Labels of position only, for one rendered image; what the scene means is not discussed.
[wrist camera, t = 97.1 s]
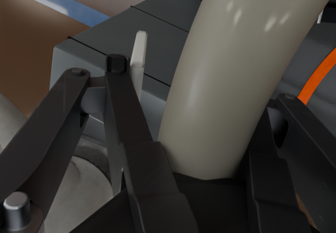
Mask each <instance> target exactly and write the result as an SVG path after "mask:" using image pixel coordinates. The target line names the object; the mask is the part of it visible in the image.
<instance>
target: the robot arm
mask: <svg viewBox="0 0 336 233"><path fill-rule="evenodd" d="M147 37H148V33H146V31H141V30H139V31H138V32H137V33H136V38H135V43H134V47H133V52H132V56H131V57H128V56H126V55H123V54H118V53H112V54H108V55H106V57H105V72H104V75H103V76H99V77H90V74H91V73H90V72H89V71H88V70H86V69H83V68H78V67H75V68H74V67H72V68H69V69H67V70H65V71H64V72H63V74H62V75H61V76H60V77H59V79H58V80H57V81H56V83H55V84H54V85H53V86H52V88H51V89H50V90H49V92H48V93H47V94H46V96H45V97H44V98H43V99H42V101H41V102H40V103H39V105H38V106H37V107H36V108H35V110H34V111H33V112H32V114H31V115H30V116H29V117H28V119H27V118H26V117H25V116H24V115H23V114H22V113H21V112H20V111H19V110H18V109H17V107H16V106H15V105H14V104H13V103H12V102H11V101H10V100H9V99H8V98H6V97H5V96H4V95H3V94H2V93H1V92H0V233H336V137H335V136H334V135H333V134H332V133H331V132H330V131H329V130H328V129H327V128H326V127H325V125H324V124H323V123H322V122H321V121H320V120H319V119H318V118H317V117H316V116H315V115H314V114H313V113H312V112H311V111H310V110H309V108H308V107H307V106H306V105H305V104H304V103H303V102H302V101H301V100H300V99H299V98H297V97H295V96H294V95H292V94H289V93H288V94H286V93H279V94H278V95H277V97H276V100H275V99H271V98H270V100H269V102H268V103H267V105H266V107H265V109H264V112H263V114H262V116H261V118H260V120H259V122H258V124H257V126H256V128H255V131H254V133H253V135H252V137H251V140H250V142H249V144H248V147H247V149H246V152H245V154H244V157H243V159H242V162H241V164H240V167H239V170H238V173H237V175H236V178H220V179H209V180H202V179H198V178H195V177H191V176H187V175H184V174H180V173H174V172H172V170H171V167H170V165H169V162H168V160H167V157H166V155H165V152H164V149H163V147H162V144H161V143H160V141H153V138H152V135H151V132H150V130H149V127H148V124H147V121H146V118H145V116H144V113H143V110H142V107H141V104H140V100H141V91H142V83H143V75H144V67H145V57H146V47H147ZM89 113H102V116H103V124H104V131H105V139H106V143H105V142H103V141H100V140H97V139H95V138H92V137H90V136H87V135H84V134H82V133H83V131H84V128H85V126H86V124H87V121H88V119H89ZM295 192H296V193H297V195H298V197H299V198H300V200H301V202H302V204H303V205H304V207H305V209H306V211H307V212H308V214H309V216H310V218H311V219H312V221H313V223H314V224H315V226H316V228H317V229H316V228H315V227H313V226H312V225H311V224H309V221H308V217H307V215H306V213H305V212H303V211H301V210H300V208H299V204H298V201H297V197H296V193H295Z"/></svg>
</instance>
